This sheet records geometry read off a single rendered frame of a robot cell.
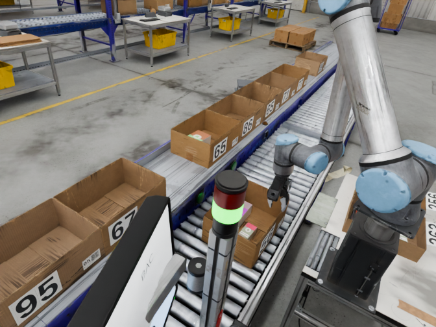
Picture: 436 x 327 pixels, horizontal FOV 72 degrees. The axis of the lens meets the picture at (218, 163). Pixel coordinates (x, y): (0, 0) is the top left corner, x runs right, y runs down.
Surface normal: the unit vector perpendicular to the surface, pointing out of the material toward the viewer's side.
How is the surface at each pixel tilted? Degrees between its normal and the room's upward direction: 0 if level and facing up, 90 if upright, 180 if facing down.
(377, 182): 91
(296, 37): 91
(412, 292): 0
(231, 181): 0
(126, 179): 89
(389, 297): 0
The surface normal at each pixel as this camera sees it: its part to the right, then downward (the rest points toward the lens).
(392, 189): -0.75, 0.34
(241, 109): -0.51, 0.43
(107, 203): 0.09, -0.82
